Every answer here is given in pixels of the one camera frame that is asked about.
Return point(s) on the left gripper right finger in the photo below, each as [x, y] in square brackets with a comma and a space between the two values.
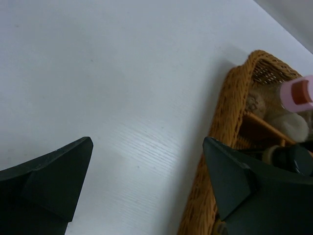
[256, 198]

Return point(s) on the black cap pepper jar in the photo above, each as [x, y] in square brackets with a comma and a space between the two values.
[294, 158]

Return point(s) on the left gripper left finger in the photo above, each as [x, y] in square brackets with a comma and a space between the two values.
[39, 197]

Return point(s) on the pink cap spice jar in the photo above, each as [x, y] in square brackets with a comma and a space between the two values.
[286, 106]

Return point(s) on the brown wicker divided basket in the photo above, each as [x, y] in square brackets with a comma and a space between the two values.
[229, 119]

